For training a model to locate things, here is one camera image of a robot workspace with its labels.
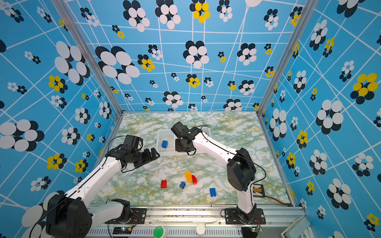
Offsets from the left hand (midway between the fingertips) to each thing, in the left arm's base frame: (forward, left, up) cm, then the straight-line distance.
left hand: (154, 157), depth 83 cm
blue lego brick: (+14, -2, -9) cm, 17 cm away
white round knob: (-33, -25, -3) cm, 42 cm away
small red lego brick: (-11, -5, -11) cm, 17 cm away
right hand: (+5, -15, +1) cm, 16 cm away
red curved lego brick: (-10, -23, -9) cm, 26 cm away
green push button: (-34, -7, -2) cm, 35 cm away
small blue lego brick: (-13, -16, -10) cm, 23 cm away
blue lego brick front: (-16, -33, -10) cm, 38 cm away
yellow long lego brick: (-8, -20, -8) cm, 23 cm away
